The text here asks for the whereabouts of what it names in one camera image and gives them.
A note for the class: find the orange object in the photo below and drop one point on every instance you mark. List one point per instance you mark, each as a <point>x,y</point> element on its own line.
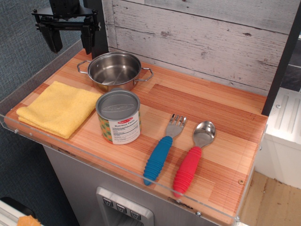
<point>28,221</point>

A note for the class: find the grey toy fridge cabinet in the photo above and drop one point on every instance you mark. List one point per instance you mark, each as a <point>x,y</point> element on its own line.
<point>80,181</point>

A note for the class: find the black right frame post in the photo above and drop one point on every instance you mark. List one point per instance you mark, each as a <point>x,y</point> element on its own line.
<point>283,63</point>

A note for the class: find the blue handled fork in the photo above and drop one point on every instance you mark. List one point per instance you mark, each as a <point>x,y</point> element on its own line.
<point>158,157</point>

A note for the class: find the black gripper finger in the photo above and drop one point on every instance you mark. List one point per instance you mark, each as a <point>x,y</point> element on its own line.
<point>52,36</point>
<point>88,37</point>

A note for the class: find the white toy appliance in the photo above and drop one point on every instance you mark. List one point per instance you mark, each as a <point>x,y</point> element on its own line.
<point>279,156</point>

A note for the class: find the red handled spoon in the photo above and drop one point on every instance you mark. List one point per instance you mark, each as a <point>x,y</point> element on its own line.
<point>203,135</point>

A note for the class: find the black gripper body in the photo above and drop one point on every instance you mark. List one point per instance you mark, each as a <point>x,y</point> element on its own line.
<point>65,15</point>

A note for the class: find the toy food can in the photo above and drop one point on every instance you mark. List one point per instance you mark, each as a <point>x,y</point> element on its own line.
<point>119,115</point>

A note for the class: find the clear acrylic guard rail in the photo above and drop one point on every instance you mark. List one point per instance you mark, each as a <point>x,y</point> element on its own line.
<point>225,168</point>

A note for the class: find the black vertical post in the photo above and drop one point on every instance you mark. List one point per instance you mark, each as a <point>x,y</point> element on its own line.
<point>101,44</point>

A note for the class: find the small steel pot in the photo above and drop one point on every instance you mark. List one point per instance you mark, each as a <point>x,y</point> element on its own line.
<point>115,70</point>

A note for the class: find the silver dispenser button panel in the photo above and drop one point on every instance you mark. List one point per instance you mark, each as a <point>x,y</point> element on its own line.
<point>119,211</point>

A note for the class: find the yellow folded cloth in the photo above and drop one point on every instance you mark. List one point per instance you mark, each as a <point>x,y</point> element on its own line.
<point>60,109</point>

